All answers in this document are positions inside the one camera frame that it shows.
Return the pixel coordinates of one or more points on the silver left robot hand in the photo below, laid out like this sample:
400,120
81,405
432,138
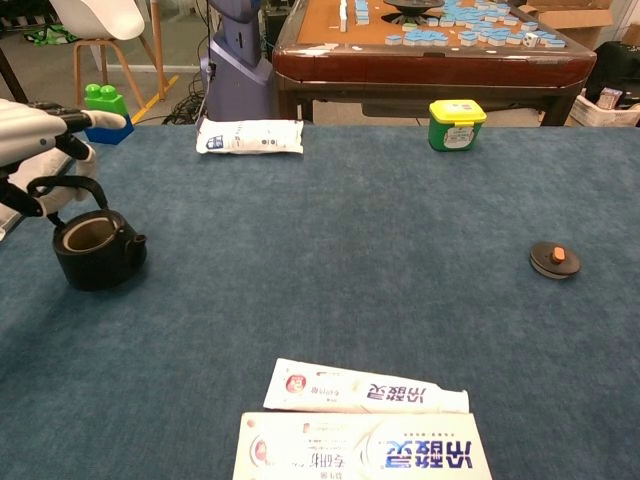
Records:
25,132

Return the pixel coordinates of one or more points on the small black teapot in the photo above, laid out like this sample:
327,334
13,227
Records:
100,267

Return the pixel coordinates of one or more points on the black lid with orange knob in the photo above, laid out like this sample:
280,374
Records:
545,264

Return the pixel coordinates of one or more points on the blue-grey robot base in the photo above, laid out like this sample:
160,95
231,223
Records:
237,75

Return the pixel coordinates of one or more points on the green container with yellow lid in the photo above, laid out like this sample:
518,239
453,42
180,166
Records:
455,132

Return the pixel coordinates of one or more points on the dark furniture leg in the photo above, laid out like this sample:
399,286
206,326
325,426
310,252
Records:
10,75

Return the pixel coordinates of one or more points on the green toy building block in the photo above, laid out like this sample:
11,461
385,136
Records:
107,100

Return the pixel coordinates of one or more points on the grey plastic bag package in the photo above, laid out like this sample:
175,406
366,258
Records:
6,225

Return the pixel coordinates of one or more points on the green cloth bag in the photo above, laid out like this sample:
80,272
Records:
50,36

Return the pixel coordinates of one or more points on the white chair with wooden legs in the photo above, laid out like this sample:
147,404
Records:
95,20

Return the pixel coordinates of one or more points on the white blue printed pouch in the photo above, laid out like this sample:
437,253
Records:
250,137

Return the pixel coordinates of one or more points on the blue table cloth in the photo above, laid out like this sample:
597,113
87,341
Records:
320,250

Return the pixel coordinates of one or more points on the upright white mahjong tile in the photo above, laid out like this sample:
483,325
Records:
344,15

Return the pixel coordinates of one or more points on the blue white mahjong tile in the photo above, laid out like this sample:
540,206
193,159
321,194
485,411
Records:
555,43
393,40

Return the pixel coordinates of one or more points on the brown mahjong table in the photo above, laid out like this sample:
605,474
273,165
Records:
425,67

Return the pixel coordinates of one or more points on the black round table dish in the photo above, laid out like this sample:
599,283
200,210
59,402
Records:
412,5

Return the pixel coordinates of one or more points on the white toothpaste tube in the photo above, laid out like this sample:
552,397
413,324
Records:
350,392

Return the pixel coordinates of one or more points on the white toothpaste box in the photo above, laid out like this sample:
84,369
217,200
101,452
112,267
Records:
350,450

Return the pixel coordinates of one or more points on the white die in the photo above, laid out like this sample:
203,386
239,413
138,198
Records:
531,40

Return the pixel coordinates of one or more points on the brown cardboard box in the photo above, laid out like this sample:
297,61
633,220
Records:
575,20

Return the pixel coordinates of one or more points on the white storage basket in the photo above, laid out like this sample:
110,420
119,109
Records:
600,112

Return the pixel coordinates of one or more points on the black bag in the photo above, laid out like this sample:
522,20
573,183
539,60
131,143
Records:
617,65

